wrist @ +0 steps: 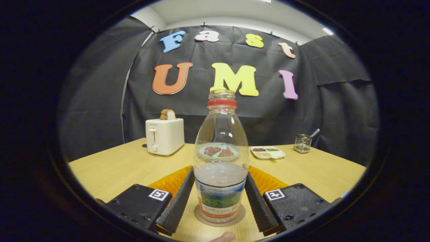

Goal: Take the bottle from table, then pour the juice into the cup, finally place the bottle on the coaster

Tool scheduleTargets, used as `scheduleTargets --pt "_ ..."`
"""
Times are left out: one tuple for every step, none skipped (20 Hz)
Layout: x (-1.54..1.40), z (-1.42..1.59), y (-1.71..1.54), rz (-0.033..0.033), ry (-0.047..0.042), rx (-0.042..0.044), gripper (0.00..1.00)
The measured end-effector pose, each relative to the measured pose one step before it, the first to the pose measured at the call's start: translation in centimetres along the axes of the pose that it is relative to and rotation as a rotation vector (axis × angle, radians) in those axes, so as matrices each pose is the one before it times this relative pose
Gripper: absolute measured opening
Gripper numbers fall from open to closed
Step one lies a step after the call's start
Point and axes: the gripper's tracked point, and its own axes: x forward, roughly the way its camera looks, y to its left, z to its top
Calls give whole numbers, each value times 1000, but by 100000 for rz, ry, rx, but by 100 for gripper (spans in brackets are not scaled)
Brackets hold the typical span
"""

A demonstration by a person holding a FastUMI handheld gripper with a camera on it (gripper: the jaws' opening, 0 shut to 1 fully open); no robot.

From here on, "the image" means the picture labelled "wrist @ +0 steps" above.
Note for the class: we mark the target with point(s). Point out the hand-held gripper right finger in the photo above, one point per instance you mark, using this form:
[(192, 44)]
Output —
[(260, 208)]

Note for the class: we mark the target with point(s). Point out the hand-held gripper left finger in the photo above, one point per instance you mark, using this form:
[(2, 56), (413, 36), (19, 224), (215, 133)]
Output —
[(176, 208)]

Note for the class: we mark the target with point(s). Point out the round brown coaster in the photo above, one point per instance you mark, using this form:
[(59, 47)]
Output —
[(218, 225)]

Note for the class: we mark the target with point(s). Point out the cloudy white juice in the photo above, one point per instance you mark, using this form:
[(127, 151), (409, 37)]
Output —
[(220, 174)]

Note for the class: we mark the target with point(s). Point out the white divided snack dish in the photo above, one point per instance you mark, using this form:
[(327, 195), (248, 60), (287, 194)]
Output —
[(277, 154)]

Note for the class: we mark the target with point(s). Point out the brown meat slice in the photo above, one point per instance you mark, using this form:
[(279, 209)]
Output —
[(226, 153), (211, 151)]

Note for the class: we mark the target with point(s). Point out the pale green plate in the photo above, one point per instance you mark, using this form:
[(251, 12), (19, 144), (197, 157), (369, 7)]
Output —
[(218, 159)]

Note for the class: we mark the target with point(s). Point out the wooden table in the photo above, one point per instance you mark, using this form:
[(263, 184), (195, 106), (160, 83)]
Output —
[(117, 168)]

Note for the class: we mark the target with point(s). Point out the white toaster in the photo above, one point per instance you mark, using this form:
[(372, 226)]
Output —
[(166, 136)]

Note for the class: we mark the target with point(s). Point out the metal spoon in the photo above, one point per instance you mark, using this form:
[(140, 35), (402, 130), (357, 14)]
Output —
[(315, 132)]

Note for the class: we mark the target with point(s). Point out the toasted bread slice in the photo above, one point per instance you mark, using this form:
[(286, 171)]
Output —
[(167, 115)]

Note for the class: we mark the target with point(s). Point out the black backdrop cloth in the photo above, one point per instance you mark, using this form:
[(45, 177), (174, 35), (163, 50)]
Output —
[(100, 84)]

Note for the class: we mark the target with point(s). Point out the small ceiling light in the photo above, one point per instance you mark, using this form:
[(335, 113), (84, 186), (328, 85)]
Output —
[(328, 31)]

